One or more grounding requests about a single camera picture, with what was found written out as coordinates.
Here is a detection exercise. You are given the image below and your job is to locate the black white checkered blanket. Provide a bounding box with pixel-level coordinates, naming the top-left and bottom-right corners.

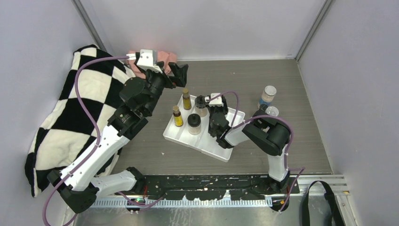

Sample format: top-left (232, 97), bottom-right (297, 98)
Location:
top-left (24, 44), bottom-right (134, 198)

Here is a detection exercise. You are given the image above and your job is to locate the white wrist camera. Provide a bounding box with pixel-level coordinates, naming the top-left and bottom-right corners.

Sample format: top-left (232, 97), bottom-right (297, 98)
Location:
top-left (126, 49), bottom-right (163, 73)
top-left (208, 93), bottom-right (224, 107)

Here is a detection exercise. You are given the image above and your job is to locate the pink crumpled cloth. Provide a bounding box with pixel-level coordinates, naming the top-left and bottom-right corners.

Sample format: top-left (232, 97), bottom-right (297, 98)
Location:
top-left (127, 51), bottom-right (177, 79)

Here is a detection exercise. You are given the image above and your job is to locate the small taped black cap bottle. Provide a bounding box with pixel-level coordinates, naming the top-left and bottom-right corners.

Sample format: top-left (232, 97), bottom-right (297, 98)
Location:
top-left (259, 104), bottom-right (269, 112)

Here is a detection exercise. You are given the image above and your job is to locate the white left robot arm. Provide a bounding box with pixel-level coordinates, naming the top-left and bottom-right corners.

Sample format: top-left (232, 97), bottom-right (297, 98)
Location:
top-left (48, 63), bottom-right (189, 214)

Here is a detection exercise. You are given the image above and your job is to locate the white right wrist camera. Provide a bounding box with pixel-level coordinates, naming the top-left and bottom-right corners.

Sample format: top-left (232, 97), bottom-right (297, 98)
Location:
top-left (208, 93), bottom-right (224, 107)

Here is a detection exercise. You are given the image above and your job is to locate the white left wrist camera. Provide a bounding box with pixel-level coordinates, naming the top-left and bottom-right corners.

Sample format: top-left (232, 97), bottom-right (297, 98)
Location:
top-left (126, 49), bottom-right (163, 73)

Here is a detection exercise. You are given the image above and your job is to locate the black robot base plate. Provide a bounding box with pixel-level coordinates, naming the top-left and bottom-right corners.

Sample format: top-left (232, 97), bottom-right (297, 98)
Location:
top-left (124, 174), bottom-right (300, 201)

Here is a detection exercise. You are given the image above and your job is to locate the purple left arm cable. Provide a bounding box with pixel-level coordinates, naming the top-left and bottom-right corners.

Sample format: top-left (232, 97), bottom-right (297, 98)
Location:
top-left (42, 55), bottom-right (138, 226)

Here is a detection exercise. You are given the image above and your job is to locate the white divided organizer tray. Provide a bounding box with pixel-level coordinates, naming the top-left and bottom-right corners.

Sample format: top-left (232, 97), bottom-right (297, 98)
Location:
top-left (163, 95), bottom-right (233, 162)

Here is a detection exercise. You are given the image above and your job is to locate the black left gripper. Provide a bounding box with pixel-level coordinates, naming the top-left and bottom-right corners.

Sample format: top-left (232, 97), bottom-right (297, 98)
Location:
top-left (142, 61), bottom-right (187, 114)

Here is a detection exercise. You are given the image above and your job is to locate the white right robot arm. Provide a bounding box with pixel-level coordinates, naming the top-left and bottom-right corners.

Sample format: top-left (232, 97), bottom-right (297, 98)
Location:
top-left (205, 102), bottom-right (293, 193)

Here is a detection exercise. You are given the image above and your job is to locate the yellow label bottle taped cap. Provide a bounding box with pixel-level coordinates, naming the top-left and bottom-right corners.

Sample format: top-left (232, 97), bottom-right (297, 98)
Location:
top-left (173, 105), bottom-right (184, 127)

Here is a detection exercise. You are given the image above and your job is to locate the silver lid blue label jar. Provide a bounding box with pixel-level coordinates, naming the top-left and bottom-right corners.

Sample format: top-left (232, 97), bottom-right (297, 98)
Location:
top-left (265, 106), bottom-right (279, 117)

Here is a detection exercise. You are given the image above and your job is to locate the silver lid peppercorn jar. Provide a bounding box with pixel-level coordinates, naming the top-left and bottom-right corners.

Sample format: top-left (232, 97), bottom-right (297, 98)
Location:
top-left (257, 85), bottom-right (277, 108)

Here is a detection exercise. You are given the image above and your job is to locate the taped black lid spice jar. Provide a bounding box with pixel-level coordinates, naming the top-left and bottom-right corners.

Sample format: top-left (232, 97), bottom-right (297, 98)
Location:
top-left (194, 95), bottom-right (208, 118)

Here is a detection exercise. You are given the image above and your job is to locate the black lid handled spice jar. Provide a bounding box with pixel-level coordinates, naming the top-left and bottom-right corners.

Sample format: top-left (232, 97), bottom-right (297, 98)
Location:
top-left (187, 113), bottom-right (201, 135)

